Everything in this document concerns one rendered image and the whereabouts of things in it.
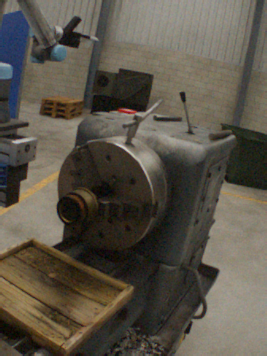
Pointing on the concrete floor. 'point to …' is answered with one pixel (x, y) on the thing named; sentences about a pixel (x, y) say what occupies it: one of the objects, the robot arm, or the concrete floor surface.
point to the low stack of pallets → (61, 106)
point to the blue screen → (15, 54)
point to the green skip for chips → (247, 158)
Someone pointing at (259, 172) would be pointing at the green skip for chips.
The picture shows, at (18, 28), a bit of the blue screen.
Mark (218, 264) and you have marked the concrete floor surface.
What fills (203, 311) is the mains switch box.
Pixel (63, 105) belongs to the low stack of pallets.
